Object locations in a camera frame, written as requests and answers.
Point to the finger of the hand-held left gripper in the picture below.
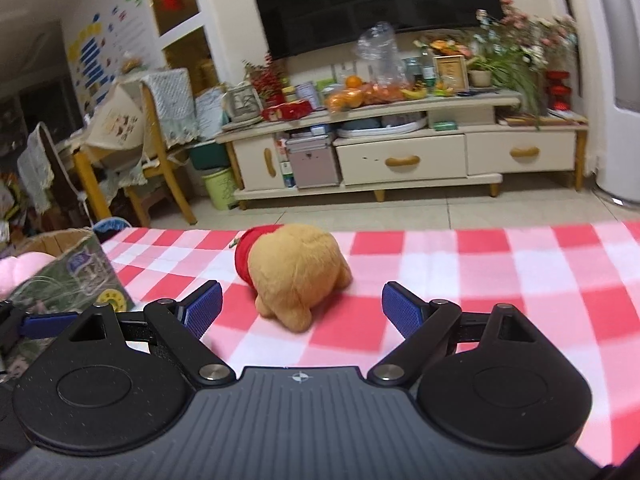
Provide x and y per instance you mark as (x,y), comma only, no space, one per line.
(47,325)

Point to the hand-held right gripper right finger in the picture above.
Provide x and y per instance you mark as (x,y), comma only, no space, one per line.
(402,307)

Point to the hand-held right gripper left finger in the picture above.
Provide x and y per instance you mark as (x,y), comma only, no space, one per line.
(202,307)

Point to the pink plush toy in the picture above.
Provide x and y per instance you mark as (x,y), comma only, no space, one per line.
(22,270)

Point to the cardboard box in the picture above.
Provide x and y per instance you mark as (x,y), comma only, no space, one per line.
(80,270)

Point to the brown plush bear red hat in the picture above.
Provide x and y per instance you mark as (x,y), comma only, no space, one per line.
(300,270)

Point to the red checkered tablecloth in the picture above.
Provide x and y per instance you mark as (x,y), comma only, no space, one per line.
(475,280)

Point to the light green trash bin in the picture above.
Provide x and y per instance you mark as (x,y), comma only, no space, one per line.
(220,190)

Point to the cream tv cabinet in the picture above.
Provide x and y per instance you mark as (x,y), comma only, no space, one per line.
(410,160)

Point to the dark green storage box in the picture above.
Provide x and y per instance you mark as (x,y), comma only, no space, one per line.
(210,156)

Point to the dark chair with lace cover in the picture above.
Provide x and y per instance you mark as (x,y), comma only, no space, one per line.
(37,165)

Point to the pink metal case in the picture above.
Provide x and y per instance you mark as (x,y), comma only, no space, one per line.
(312,162)

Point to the white tray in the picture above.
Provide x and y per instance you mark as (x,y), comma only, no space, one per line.
(380,127)

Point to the small green box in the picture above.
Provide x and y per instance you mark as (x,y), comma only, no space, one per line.
(445,125)

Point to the printed paper document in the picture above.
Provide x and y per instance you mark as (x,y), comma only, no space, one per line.
(210,112)

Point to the beige printed tote bag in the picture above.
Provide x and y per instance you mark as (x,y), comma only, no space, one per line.
(117,120)

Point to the wooden chair with lace cover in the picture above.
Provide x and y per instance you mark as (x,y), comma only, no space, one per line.
(170,100)

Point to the banana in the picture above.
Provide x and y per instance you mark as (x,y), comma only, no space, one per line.
(414,93)

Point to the red box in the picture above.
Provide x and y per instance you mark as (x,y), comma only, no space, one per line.
(287,110)

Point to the pile of oranges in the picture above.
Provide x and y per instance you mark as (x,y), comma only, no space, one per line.
(350,95)

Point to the red berry branches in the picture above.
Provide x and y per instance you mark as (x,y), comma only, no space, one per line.
(265,80)

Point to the glass bottle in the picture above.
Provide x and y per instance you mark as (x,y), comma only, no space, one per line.
(428,67)

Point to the green potted plant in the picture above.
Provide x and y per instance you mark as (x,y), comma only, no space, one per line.
(510,80)

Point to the clear plastic bag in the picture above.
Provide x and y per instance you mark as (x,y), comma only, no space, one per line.
(382,55)

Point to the red candle holder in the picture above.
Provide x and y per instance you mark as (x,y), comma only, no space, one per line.
(557,90)

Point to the pink artificial flowers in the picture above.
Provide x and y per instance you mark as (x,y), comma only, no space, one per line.
(525,30)

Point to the white standing air conditioner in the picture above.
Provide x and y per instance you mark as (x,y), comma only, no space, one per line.
(615,85)

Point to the black television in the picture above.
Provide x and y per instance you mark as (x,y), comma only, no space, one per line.
(370,0)

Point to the wooden picture frame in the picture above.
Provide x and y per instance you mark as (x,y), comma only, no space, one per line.
(451,74)

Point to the wall poster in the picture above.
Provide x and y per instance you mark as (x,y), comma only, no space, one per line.
(100,45)

